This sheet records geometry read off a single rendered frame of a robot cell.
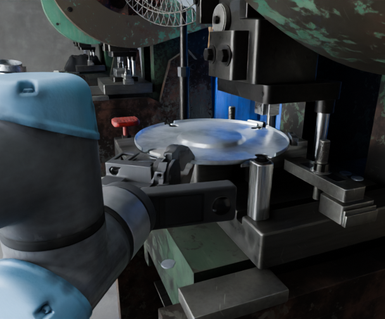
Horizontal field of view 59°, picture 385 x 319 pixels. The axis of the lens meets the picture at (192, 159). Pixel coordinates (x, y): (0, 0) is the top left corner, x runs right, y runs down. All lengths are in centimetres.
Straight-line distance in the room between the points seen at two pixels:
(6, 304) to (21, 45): 698
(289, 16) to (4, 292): 29
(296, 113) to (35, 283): 77
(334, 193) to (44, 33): 684
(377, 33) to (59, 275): 27
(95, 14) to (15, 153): 171
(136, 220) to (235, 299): 20
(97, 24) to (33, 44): 531
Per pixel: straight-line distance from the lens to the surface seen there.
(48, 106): 22
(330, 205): 56
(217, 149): 59
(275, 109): 68
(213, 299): 48
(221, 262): 54
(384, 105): 73
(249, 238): 53
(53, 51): 718
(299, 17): 30
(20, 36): 719
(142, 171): 42
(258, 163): 49
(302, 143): 68
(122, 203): 33
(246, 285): 50
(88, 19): 190
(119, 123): 91
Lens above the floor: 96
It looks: 19 degrees down
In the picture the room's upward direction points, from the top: straight up
